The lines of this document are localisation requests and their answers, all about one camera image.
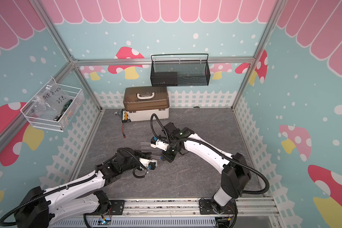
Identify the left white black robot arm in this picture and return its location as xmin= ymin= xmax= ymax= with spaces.
xmin=0 ymin=148 xmax=157 ymax=228

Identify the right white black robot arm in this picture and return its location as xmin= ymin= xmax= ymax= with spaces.
xmin=150 ymin=114 xmax=270 ymax=214

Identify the black yellow battery charger board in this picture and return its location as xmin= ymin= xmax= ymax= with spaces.
xmin=121 ymin=109 xmax=131 ymax=123

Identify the brown lid storage toolbox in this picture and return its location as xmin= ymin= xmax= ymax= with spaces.
xmin=123 ymin=86 xmax=170 ymax=122

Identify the black box in mesh basket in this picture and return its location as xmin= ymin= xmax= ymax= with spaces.
xmin=151 ymin=72 xmax=178 ymax=86

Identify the clear plastic labelled bag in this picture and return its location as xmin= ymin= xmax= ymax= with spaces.
xmin=29 ymin=79 xmax=73 ymax=120

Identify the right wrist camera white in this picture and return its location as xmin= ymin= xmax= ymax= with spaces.
xmin=150 ymin=137 xmax=169 ymax=151

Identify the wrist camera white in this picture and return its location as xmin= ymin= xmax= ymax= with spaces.
xmin=150 ymin=137 xmax=169 ymax=151
xmin=140 ymin=158 xmax=158 ymax=170

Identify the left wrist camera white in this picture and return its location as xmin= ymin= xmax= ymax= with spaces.
xmin=140 ymin=158 xmax=158 ymax=170

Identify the black mesh wall basket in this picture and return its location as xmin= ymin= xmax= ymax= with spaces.
xmin=150 ymin=53 xmax=211 ymax=86

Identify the white wire wall basket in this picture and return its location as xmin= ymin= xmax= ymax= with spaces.
xmin=21 ymin=78 xmax=85 ymax=132

